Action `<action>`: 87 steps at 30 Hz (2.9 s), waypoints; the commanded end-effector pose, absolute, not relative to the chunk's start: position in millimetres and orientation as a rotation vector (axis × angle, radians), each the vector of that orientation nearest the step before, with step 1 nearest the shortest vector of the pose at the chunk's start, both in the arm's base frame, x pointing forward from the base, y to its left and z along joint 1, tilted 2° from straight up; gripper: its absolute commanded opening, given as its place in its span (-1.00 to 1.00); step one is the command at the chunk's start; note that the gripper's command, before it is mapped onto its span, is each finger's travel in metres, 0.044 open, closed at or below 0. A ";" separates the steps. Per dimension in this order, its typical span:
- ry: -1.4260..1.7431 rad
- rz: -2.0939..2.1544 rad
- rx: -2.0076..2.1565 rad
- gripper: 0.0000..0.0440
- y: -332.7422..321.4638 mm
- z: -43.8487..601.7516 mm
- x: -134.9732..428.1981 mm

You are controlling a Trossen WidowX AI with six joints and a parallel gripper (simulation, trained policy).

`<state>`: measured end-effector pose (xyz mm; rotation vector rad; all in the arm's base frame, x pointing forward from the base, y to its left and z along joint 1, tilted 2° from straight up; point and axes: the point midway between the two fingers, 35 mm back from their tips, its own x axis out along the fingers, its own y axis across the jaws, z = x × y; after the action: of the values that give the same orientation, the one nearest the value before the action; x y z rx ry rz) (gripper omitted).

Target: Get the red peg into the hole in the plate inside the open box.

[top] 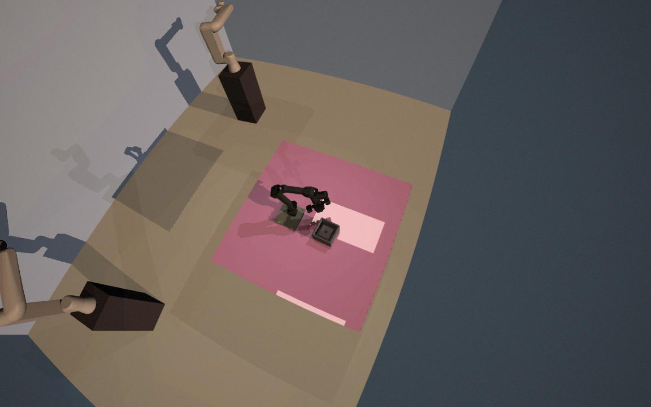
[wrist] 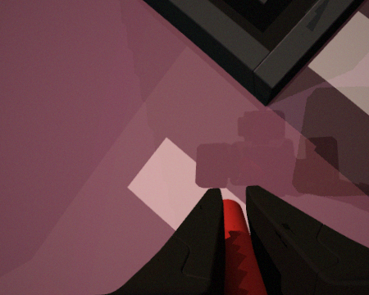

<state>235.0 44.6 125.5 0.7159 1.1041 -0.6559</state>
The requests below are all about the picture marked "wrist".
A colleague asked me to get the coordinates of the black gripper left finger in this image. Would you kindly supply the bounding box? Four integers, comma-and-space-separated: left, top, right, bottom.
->
105, 188, 226, 295

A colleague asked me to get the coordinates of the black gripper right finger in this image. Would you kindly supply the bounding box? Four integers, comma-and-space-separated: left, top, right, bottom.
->
246, 186, 369, 295

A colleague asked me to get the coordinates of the red peg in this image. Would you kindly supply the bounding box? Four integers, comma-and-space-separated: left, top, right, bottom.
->
223, 200, 267, 295

